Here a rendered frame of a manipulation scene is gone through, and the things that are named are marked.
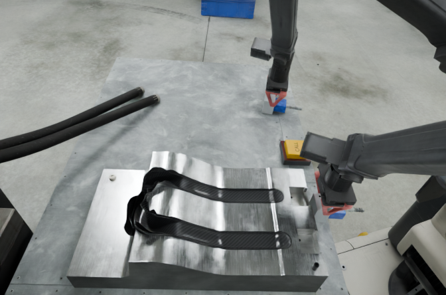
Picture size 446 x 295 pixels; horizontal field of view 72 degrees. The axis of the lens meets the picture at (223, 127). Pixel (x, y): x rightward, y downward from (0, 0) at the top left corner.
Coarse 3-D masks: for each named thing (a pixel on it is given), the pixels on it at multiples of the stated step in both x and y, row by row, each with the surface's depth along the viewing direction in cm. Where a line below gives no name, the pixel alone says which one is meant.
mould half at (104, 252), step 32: (160, 160) 70; (192, 160) 73; (96, 192) 72; (128, 192) 72; (160, 192) 64; (288, 192) 72; (96, 224) 66; (224, 224) 65; (256, 224) 66; (288, 224) 66; (96, 256) 61; (128, 256) 61; (160, 256) 55; (192, 256) 57; (224, 256) 60; (256, 256) 61; (288, 256) 60; (320, 256) 61; (128, 288) 62; (160, 288) 63; (192, 288) 63; (224, 288) 63; (256, 288) 63; (288, 288) 63
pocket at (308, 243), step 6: (300, 234) 67; (306, 234) 67; (312, 234) 67; (300, 240) 66; (306, 240) 66; (312, 240) 66; (300, 246) 65; (306, 246) 65; (312, 246) 65; (318, 246) 64; (306, 252) 64; (312, 252) 64; (318, 252) 63
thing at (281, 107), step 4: (272, 96) 104; (264, 100) 102; (272, 100) 103; (284, 100) 105; (264, 104) 103; (268, 104) 103; (280, 104) 103; (284, 104) 104; (264, 108) 104; (268, 108) 104; (272, 108) 104; (276, 108) 104; (280, 108) 104; (284, 108) 103; (292, 108) 105; (296, 108) 104; (300, 108) 104; (264, 112) 106; (268, 112) 105; (272, 112) 105; (284, 112) 105
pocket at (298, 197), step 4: (292, 188) 73; (296, 188) 73; (300, 188) 73; (304, 188) 73; (292, 192) 74; (296, 192) 75; (300, 192) 75; (304, 192) 74; (292, 196) 74; (296, 196) 74; (300, 196) 74; (304, 196) 73; (292, 200) 73; (296, 200) 73; (300, 200) 74; (304, 200) 73; (292, 204) 73; (296, 204) 73; (300, 204) 73; (304, 204) 73; (308, 204) 71
